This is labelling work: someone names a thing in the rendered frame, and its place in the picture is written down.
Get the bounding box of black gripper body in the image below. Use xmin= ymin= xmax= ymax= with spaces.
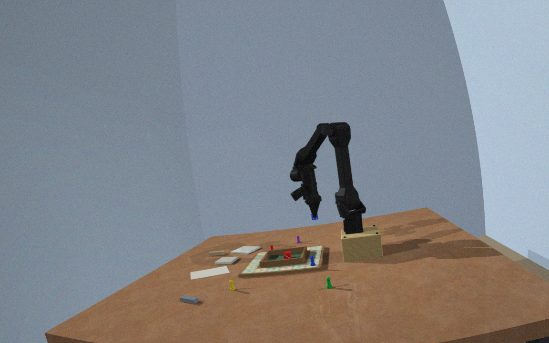
xmin=303 ymin=180 xmax=322 ymax=203

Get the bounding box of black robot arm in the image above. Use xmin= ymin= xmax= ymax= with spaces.
xmin=290 ymin=122 xmax=366 ymax=234

